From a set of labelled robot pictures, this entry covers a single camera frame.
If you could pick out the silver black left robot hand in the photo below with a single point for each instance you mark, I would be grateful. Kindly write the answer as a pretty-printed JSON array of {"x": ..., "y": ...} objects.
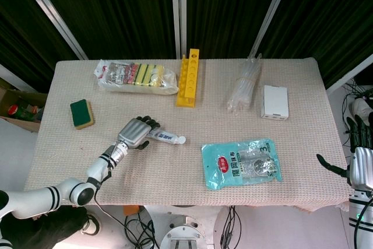
[{"x": 134, "y": 132}]

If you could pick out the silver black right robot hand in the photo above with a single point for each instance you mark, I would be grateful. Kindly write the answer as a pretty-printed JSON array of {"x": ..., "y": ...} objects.
[{"x": 362, "y": 167}]

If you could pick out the white blue toothpaste tube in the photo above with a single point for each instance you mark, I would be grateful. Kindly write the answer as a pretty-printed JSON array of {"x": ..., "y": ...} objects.
[{"x": 166, "y": 137}]

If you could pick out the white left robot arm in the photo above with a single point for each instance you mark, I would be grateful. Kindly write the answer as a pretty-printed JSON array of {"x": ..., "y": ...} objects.
[{"x": 35, "y": 198}]

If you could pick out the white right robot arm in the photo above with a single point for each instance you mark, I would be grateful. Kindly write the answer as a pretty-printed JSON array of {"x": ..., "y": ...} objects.
[{"x": 361, "y": 220}]

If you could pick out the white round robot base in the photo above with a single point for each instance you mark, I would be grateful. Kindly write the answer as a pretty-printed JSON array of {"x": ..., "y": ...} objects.
[{"x": 186, "y": 225}]

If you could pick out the yellow plastic rack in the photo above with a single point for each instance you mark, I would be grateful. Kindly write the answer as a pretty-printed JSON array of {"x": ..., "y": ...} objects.
[{"x": 189, "y": 80}]

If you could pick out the sponge multipack in plastic bag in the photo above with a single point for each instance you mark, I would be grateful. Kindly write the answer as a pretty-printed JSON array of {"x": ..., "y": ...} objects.
[{"x": 131, "y": 77}]

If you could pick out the green yellow scouring sponge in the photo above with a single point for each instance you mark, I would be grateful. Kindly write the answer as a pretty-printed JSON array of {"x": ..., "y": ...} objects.
[{"x": 81, "y": 113}]

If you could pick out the beige waffle tablecloth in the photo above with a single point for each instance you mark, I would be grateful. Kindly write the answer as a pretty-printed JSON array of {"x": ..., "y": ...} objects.
[{"x": 175, "y": 179}]

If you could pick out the orange block under table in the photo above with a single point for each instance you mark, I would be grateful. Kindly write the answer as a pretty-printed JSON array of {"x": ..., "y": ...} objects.
[{"x": 131, "y": 210}]

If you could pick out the teal cleaning cloth package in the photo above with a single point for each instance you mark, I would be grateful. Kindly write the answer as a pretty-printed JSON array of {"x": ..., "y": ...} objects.
[{"x": 227, "y": 164}]

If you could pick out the black white sneaker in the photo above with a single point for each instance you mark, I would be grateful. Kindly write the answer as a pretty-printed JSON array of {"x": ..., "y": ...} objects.
[{"x": 91, "y": 225}]

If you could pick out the white cardboard box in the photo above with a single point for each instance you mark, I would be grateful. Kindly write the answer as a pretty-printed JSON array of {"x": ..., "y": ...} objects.
[{"x": 275, "y": 101}]

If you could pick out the brown cardboard box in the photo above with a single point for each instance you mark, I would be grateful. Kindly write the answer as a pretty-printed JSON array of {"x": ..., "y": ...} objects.
[{"x": 17, "y": 120}]

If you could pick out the clear plastic bag bundle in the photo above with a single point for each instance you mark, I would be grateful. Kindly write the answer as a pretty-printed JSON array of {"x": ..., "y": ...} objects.
[{"x": 243, "y": 85}]

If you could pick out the black trouser leg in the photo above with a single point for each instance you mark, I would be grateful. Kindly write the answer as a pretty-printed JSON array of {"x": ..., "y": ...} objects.
[{"x": 43, "y": 228}]

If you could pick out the white partition frame post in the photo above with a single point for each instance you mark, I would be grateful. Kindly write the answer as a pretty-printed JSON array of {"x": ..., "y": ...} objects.
[
  {"x": 349, "y": 74},
  {"x": 271, "y": 13},
  {"x": 178, "y": 13},
  {"x": 49, "y": 13}
]

